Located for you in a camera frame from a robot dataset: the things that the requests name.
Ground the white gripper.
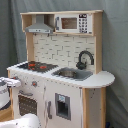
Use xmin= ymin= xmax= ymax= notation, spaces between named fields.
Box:
xmin=0 ymin=77 xmax=21 ymax=87

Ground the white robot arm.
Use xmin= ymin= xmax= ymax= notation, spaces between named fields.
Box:
xmin=0 ymin=77 xmax=41 ymax=128

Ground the wooden toy kitchen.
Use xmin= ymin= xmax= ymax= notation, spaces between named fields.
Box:
xmin=8 ymin=10 xmax=115 ymax=128

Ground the right red oven knob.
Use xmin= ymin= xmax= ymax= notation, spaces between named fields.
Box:
xmin=32 ymin=81 xmax=37 ymax=87

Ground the white oven door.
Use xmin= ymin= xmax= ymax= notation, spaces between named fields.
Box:
xmin=18 ymin=89 xmax=44 ymax=124

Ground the black toy stovetop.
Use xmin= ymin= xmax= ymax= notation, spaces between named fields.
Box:
xmin=20 ymin=61 xmax=56 ymax=73

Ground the grey backdrop curtain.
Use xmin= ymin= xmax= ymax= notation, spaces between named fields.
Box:
xmin=0 ymin=0 xmax=128 ymax=128

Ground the white cabinet door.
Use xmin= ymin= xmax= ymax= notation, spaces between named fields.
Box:
xmin=45 ymin=81 xmax=82 ymax=128

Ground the grey ice dispenser panel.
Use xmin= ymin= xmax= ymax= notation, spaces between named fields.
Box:
xmin=55 ymin=93 xmax=71 ymax=120

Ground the grey range hood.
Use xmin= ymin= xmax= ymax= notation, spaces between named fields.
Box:
xmin=25 ymin=15 xmax=53 ymax=34

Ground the grey toy sink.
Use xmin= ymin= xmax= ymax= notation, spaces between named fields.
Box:
xmin=53 ymin=67 xmax=92 ymax=81

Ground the black toy faucet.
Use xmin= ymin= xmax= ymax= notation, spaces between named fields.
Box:
xmin=75 ymin=50 xmax=95 ymax=71

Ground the white toy microwave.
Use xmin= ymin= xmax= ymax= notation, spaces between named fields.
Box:
xmin=55 ymin=14 xmax=93 ymax=34

